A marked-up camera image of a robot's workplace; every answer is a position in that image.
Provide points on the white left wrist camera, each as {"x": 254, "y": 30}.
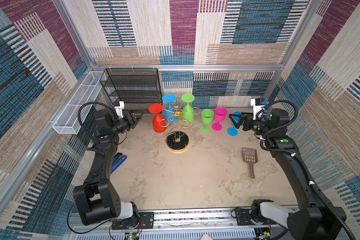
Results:
{"x": 118, "y": 108}

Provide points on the green wine glass back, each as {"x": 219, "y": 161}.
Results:
{"x": 187, "y": 106}

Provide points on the green wine glass front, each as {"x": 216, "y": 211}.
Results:
{"x": 207, "y": 117}

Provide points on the blue wine glass front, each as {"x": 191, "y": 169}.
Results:
{"x": 233, "y": 131}

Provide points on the green wine glass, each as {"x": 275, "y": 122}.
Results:
{"x": 207, "y": 117}
{"x": 187, "y": 106}

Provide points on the blue wine glass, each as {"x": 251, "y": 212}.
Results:
{"x": 233, "y": 131}
{"x": 169, "y": 105}

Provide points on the red wine glass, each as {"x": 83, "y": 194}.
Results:
{"x": 157, "y": 109}

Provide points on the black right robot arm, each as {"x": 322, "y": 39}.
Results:
{"x": 317, "y": 218}

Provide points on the white wire mesh basket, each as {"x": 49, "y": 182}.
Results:
{"x": 67, "y": 123}

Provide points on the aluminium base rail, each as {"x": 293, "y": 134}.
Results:
{"x": 184, "y": 224}

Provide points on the pink wine glass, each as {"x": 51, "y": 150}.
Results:
{"x": 220, "y": 115}

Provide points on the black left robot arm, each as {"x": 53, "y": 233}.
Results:
{"x": 96, "y": 199}

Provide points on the brown slotted scoop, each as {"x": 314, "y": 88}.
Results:
{"x": 250, "y": 157}

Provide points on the blue object at left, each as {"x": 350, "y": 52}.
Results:
{"x": 117, "y": 161}

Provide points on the blue wine glass back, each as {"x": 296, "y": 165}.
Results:
{"x": 169, "y": 105}

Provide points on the black mesh shelf rack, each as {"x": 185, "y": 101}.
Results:
{"x": 137, "y": 88}

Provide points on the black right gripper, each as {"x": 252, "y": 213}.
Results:
{"x": 242, "y": 117}

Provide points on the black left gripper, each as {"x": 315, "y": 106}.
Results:
{"x": 132, "y": 119}

